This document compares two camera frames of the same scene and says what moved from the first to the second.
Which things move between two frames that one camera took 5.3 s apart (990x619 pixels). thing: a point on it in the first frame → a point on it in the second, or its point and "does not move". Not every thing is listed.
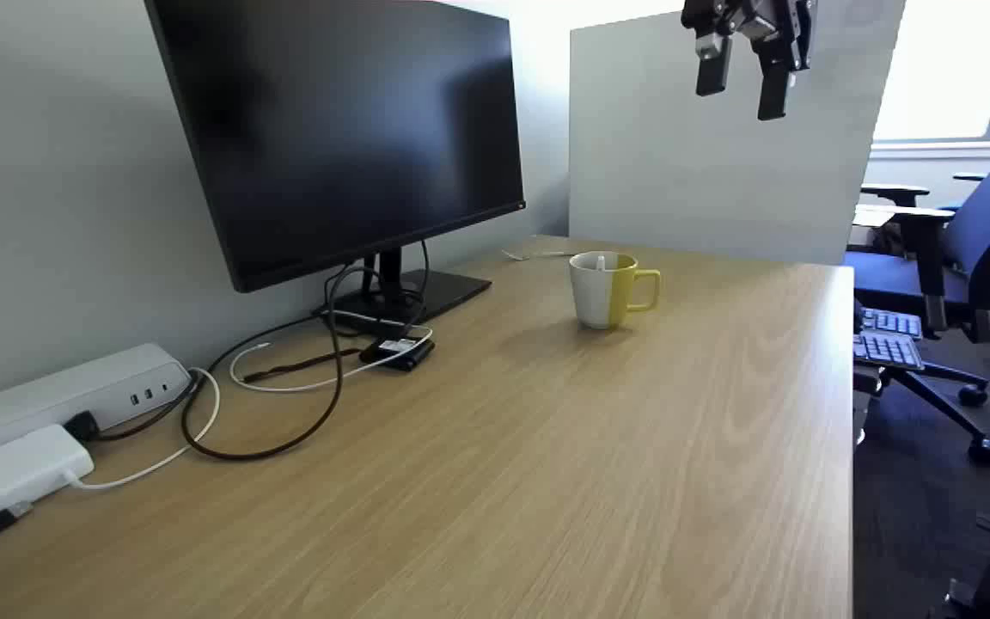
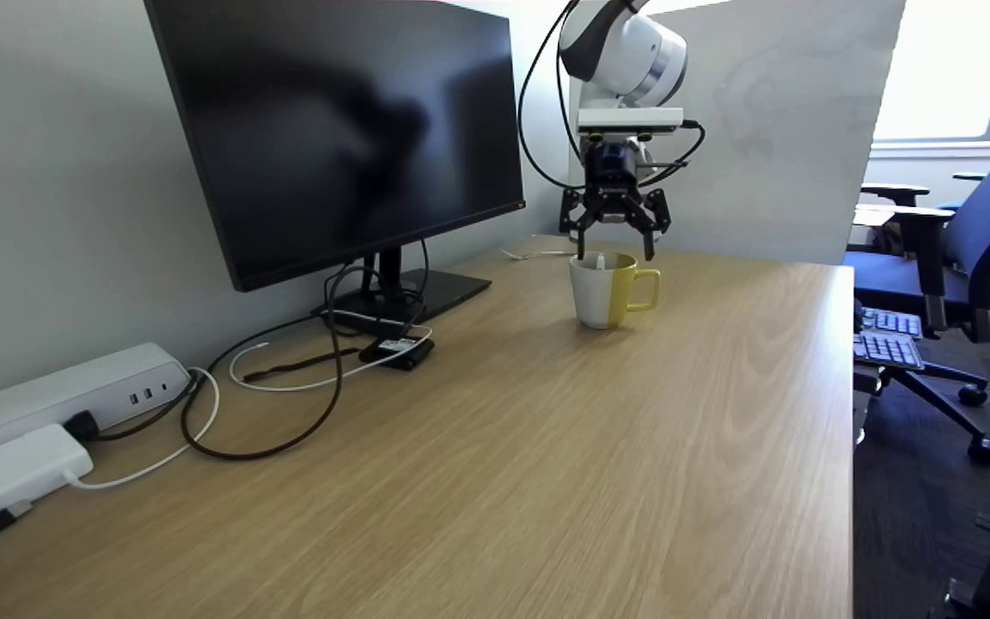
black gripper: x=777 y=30 → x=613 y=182
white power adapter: x=14 y=474 does not move
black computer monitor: x=334 y=125 does not move
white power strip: x=116 y=390 does not move
